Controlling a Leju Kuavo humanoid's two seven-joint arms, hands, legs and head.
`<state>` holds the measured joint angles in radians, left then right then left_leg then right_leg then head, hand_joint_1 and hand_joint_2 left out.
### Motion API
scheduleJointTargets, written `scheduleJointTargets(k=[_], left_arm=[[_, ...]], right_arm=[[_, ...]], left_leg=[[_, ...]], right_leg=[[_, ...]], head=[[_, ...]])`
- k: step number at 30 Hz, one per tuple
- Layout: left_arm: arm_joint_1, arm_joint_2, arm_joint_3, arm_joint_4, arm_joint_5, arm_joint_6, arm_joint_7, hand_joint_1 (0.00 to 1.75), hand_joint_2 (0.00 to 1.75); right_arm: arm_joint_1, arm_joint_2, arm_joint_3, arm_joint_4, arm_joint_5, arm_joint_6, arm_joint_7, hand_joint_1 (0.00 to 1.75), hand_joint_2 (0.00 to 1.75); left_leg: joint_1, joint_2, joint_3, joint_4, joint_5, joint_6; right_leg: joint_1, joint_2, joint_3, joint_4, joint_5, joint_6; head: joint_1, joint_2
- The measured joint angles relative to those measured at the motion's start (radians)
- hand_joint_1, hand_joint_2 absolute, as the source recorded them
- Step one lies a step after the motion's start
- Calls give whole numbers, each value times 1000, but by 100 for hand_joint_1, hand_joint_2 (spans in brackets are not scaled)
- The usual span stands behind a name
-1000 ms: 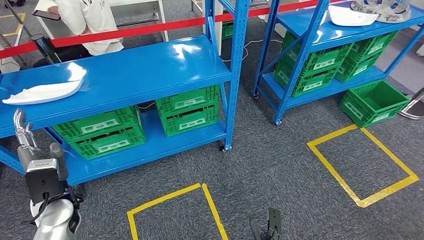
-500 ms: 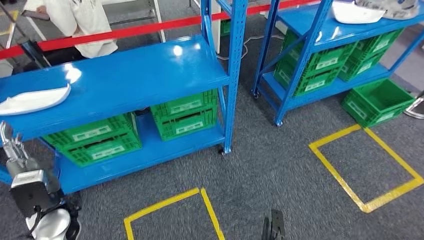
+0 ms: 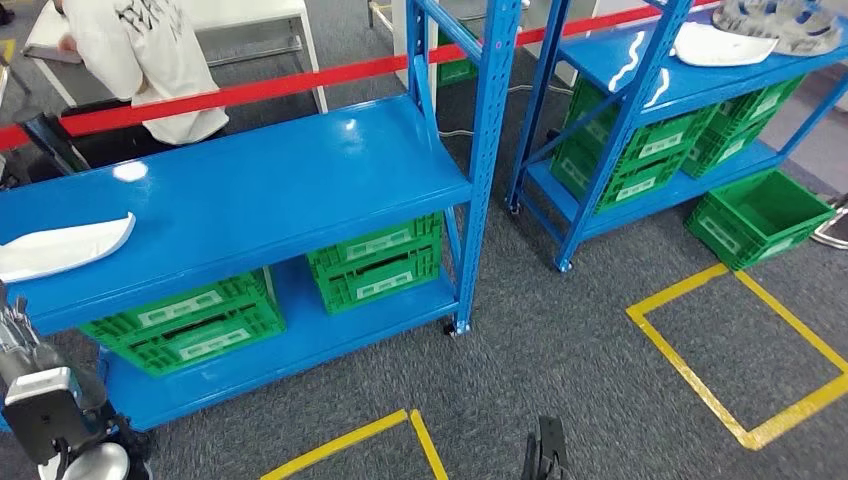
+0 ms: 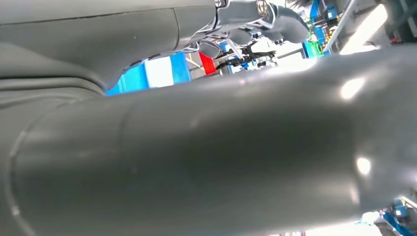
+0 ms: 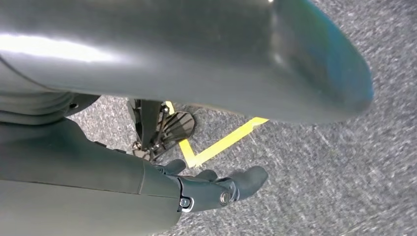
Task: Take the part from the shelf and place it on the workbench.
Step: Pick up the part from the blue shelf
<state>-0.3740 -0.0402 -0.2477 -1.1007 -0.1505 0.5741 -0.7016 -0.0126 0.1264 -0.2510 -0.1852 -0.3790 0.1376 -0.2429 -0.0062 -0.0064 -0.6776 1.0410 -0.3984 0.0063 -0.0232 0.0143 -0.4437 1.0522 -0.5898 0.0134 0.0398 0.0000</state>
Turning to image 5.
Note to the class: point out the yellow floor tape square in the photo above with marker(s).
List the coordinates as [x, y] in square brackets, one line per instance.
[221, 145]

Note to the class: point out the glossy grey robot body shell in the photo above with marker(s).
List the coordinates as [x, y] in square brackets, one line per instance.
[195, 49]

